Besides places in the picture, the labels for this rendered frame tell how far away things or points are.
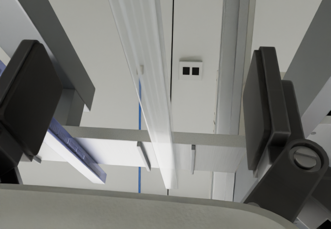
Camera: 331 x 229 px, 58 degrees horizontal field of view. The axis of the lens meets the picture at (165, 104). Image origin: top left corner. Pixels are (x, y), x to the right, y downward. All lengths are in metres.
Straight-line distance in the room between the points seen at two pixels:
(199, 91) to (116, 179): 0.88
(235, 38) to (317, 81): 0.30
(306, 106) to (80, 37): 1.90
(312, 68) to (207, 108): 1.78
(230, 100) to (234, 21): 0.14
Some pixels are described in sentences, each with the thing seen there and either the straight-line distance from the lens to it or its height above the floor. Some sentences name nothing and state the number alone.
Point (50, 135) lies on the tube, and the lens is 0.21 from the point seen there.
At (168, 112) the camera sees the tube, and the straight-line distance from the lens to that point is 0.15.
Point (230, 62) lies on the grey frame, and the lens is 0.54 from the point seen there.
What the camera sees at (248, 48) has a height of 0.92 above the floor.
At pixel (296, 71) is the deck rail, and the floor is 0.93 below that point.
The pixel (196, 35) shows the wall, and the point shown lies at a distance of 1.98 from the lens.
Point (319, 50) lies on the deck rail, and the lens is 0.26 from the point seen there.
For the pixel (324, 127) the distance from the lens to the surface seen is 0.34.
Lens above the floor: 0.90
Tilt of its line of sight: 13 degrees up
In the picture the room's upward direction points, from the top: 179 degrees counter-clockwise
